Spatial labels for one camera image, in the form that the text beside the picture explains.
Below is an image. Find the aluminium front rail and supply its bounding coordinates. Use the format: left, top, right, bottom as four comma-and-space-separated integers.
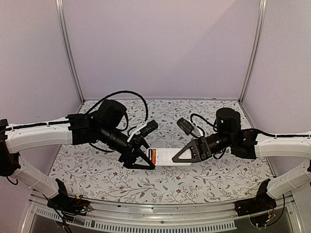
21, 191, 304, 233

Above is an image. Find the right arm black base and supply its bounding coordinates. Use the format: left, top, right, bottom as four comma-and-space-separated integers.
234, 179, 276, 228

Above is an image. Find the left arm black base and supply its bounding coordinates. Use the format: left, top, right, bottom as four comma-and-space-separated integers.
47, 179, 92, 216

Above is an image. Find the dark purple battery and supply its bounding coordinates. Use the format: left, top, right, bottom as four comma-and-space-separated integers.
148, 149, 153, 162

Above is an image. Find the floral patterned table mat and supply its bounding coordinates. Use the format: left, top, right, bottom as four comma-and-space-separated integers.
49, 100, 273, 204

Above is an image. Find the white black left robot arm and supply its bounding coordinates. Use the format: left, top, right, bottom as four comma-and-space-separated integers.
0, 94, 158, 211

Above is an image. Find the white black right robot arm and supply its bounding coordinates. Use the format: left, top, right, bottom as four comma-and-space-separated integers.
172, 108, 311, 212

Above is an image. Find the aluminium frame post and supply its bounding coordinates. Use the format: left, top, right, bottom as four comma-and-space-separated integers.
55, 0, 85, 103
239, 0, 267, 103

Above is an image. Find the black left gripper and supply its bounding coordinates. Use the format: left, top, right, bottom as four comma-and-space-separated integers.
98, 123, 156, 170

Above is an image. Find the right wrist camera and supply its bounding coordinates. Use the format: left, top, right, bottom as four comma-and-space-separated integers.
177, 117, 205, 138

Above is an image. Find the right aluminium frame post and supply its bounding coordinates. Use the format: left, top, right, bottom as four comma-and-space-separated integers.
239, 0, 267, 103

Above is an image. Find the orange battery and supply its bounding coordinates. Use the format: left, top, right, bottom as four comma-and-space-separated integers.
152, 150, 156, 165

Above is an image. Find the white remote control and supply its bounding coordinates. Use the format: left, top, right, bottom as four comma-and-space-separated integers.
150, 148, 191, 166

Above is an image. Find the left aluminium frame post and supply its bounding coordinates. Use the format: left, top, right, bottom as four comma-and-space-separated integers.
55, 0, 85, 103

